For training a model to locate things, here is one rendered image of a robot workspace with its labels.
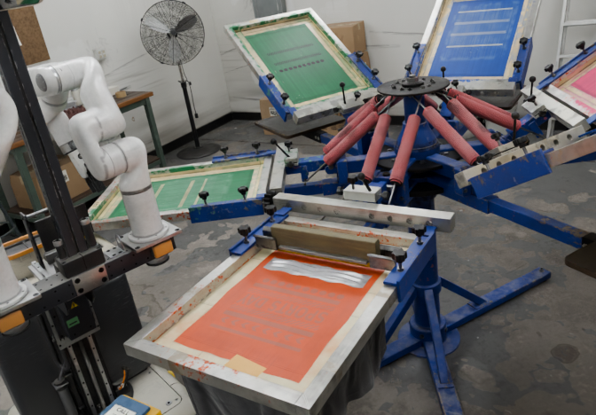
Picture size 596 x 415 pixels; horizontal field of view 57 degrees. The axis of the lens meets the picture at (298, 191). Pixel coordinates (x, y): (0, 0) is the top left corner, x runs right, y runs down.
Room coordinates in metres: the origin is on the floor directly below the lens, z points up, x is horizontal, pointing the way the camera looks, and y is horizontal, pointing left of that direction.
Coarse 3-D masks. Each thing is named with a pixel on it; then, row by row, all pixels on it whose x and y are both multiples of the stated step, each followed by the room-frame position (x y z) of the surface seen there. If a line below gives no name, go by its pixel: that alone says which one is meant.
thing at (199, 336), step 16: (272, 256) 1.63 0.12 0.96; (288, 256) 1.61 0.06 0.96; (304, 256) 1.60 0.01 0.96; (256, 272) 1.54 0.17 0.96; (272, 272) 1.53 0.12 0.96; (240, 288) 1.46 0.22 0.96; (224, 304) 1.39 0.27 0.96; (208, 320) 1.32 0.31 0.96; (192, 336) 1.26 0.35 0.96; (208, 336) 1.25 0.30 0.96; (224, 336) 1.24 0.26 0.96; (240, 336) 1.23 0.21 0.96; (208, 352) 1.18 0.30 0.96; (224, 352) 1.17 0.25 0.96
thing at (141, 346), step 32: (288, 224) 1.81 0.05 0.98; (320, 224) 1.74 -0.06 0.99; (192, 288) 1.45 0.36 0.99; (384, 288) 1.29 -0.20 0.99; (160, 320) 1.31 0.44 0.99; (128, 352) 1.22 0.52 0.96; (160, 352) 1.17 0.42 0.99; (352, 352) 1.06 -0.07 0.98; (224, 384) 1.03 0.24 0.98; (256, 384) 1.00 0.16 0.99; (320, 384) 0.96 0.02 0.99
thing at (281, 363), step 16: (368, 272) 1.44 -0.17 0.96; (320, 288) 1.40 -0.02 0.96; (336, 288) 1.38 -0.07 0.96; (352, 288) 1.37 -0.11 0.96; (368, 288) 1.36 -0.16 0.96; (352, 304) 1.29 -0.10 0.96; (336, 320) 1.23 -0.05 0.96; (320, 336) 1.17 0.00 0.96; (240, 352) 1.16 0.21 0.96; (256, 352) 1.15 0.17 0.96; (272, 352) 1.14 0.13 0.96; (288, 352) 1.13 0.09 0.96; (304, 352) 1.12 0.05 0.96; (320, 352) 1.11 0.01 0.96; (272, 368) 1.08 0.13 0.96; (288, 368) 1.07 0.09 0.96; (304, 368) 1.06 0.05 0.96
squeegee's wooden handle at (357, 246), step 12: (276, 228) 1.64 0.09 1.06; (288, 228) 1.61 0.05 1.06; (300, 228) 1.60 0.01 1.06; (288, 240) 1.61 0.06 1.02; (300, 240) 1.58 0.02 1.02; (312, 240) 1.56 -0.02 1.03; (324, 240) 1.53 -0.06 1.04; (336, 240) 1.51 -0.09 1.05; (348, 240) 1.48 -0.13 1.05; (360, 240) 1.46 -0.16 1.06; (372, 240) 1.45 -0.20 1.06; (324, 252) 1.54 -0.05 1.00; (336, 252) 1.51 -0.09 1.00; (348, 252) 1.49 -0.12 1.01; (360, 252) 1.46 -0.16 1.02; (372, 252) 1.44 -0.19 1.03
